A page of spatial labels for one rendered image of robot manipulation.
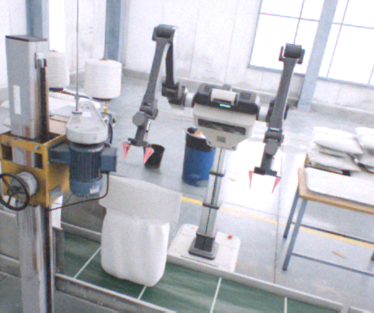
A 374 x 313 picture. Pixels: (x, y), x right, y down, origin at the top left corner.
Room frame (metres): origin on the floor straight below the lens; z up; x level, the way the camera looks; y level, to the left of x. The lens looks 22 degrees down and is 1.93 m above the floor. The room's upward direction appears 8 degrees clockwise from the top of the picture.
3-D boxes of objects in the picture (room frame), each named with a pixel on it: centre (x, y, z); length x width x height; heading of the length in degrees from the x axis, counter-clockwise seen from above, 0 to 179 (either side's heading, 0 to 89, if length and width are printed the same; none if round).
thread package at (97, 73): (1.59, 0.44, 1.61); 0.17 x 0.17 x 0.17
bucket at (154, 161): (4.23, 0.45, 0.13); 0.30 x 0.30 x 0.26
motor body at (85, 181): (1.44, 0.46, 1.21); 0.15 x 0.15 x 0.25
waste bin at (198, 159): (3.99, -0.17, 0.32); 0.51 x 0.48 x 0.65; 167
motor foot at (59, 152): (1.43, 0.55, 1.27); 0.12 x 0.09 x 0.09; 167
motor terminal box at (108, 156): (1.47, 0.36, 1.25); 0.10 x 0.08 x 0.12; 12
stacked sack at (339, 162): (4.56, -2.03, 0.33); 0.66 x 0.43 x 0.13; 77
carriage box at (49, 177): (1.52, 0.69, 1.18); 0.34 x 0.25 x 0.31; 167
